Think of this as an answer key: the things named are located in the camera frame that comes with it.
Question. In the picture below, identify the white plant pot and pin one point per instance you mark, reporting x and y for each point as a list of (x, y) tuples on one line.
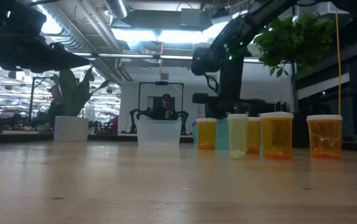
[(71, 129)]

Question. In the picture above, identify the teal plastic bin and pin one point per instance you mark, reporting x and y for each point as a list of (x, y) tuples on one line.
[(222, 133)]

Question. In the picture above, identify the person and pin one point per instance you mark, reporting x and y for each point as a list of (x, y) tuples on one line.
[(54, 105), (166, 109)]

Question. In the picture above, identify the black plant pot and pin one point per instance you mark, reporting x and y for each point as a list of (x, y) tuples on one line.
[(299, 130)]

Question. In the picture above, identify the black equipment row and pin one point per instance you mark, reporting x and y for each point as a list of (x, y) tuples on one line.
[(268, 107)]

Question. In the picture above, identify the orange pill bottle white cap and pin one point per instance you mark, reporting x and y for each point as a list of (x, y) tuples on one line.
[(324, 137), (206, 133), (276, 137), (253, 133)]

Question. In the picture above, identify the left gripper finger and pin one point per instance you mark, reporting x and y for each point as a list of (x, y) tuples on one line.
[(38, 53), (69, 64)]

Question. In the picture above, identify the leafy green tree plant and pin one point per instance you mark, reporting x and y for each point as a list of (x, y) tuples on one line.
[(290, 40)]

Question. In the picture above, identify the clear plastic bin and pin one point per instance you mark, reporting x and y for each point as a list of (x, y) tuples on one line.
[(158, 132)]

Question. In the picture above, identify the long spiral ventilation duct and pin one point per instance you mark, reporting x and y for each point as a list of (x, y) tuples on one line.
[(69, 34)]

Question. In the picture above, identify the grey vent grille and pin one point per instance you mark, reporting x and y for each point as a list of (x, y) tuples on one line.
[(164, 76)]

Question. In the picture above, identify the grey ventilation unit box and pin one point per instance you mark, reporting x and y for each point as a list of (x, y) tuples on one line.
[(194, 18)]

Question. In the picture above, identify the long linear light bar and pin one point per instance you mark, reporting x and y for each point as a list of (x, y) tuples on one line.
[(166, 57)]

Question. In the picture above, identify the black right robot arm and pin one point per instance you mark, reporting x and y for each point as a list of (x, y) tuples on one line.
[(237, 34)]

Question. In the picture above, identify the neighbouring rig gantry frame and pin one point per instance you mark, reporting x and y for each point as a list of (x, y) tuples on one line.
[(161, 83), (31, 102)]

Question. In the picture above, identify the green snake plant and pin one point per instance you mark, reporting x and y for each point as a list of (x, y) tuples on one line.
[(72, 96)]

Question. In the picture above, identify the neighbouring rig robot arm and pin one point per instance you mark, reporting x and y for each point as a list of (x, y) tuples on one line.
[(141, 113), (183, 116)]

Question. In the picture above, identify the clear bottle yellow pills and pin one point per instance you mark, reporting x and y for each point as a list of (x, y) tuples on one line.
[(237, 137)]

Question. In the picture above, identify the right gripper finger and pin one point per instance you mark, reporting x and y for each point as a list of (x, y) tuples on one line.
[(233, 109), (205, 98)]

